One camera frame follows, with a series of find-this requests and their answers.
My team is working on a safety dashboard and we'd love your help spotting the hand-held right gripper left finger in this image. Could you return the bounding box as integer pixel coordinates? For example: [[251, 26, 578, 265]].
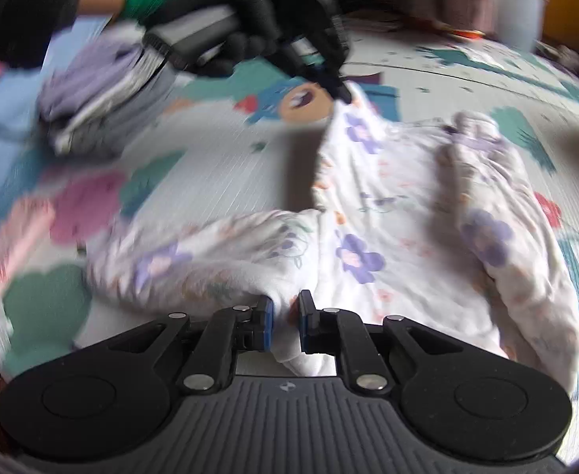
[[106, 295, 275, 392]]

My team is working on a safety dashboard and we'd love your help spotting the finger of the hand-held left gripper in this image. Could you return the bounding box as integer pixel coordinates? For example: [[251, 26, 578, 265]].
[[313, 59, 355, 106]]

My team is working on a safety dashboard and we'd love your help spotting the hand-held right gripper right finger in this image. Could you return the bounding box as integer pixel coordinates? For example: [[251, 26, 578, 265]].
[[296, 289, 473, 392]]

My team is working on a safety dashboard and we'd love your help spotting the white floral garment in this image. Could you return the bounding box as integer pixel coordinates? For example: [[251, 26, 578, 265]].
[[84, 81, 579, 398]]

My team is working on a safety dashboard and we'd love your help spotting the cartoon print play mat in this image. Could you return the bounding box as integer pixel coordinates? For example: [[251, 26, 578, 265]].
[[0, 30, 579, 460]]

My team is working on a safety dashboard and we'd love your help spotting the white planter pot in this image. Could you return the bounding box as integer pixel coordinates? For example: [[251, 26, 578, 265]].
[[492, 0, 550, 53]]

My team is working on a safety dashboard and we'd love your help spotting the grey folded garment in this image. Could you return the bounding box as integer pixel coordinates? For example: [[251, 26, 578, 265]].
[[72, 71, 179, 159]]

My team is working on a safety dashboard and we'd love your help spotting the purple folded garment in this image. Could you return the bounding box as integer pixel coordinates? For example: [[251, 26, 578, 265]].
[[37, 24, 170, 123]]

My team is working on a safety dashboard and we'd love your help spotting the dark crumpled cloth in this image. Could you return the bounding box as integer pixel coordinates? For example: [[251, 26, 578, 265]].
[[536, 40, 579, 81]]

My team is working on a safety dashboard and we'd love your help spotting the blue bed sheet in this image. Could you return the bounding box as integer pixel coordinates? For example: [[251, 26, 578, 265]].
[[0, 15, 117, 201]]

